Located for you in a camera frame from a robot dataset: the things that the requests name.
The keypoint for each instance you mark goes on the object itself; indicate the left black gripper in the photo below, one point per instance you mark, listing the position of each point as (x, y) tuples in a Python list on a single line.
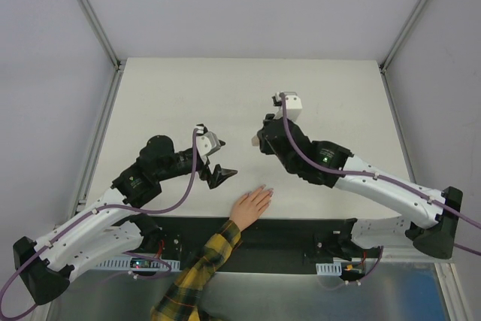
[(207, 167)]

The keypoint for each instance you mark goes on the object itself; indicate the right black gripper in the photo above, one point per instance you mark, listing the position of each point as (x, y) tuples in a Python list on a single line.
[(269, 135)]

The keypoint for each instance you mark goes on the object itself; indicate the beige nail polish bottle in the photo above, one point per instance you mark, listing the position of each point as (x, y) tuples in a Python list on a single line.
[(255, 141)]

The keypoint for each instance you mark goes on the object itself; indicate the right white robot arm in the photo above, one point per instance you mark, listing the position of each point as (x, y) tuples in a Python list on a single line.
[(426, 218)]

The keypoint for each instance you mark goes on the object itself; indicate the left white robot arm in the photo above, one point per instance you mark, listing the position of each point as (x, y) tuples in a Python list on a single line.
[(116, 222)]

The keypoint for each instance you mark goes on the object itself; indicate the yellow plaid sleeve forearm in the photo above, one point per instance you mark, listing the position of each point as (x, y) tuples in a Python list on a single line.
[(182, 299)]

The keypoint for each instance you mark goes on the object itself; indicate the person's hand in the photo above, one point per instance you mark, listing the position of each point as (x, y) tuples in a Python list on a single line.
[(249, 207)]

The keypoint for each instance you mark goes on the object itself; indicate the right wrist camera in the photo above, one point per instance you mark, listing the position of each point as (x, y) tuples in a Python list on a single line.
[(293, 105)]

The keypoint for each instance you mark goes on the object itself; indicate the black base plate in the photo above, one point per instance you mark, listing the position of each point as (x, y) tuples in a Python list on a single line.
[(268, 246)]

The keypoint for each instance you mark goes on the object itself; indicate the left aluminium frame rail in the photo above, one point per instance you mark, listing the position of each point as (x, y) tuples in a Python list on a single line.
[(83, 184)]

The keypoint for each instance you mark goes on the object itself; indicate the right white cable duct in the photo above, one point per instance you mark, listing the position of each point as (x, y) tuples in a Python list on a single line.
[(333, 269)]

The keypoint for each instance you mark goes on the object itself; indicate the white cable duct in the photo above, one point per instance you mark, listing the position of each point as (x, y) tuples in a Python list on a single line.
[(333, 269), (129, 263)]

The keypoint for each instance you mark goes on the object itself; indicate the left white cable duct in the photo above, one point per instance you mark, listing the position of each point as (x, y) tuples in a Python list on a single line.
[(129, 263)]

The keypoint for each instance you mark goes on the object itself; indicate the left aluminium frame post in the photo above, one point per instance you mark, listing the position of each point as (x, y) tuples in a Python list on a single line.
[(99, 32)]

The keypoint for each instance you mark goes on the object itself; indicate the aluminium frame post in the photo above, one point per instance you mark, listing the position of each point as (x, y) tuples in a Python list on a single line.
[(408, 26), (99, 32)]

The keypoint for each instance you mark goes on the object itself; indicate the right aluminium frame post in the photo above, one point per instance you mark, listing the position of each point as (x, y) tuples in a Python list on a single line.
[(408, 26)]

